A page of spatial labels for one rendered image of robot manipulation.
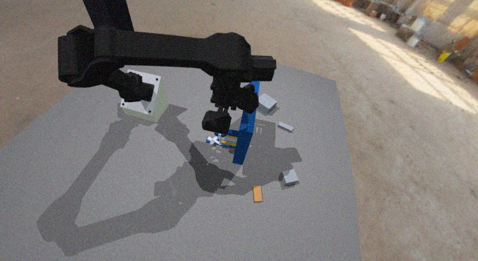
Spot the orange rectangular block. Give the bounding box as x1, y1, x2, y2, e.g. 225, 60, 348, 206
252, 186, 263, 202

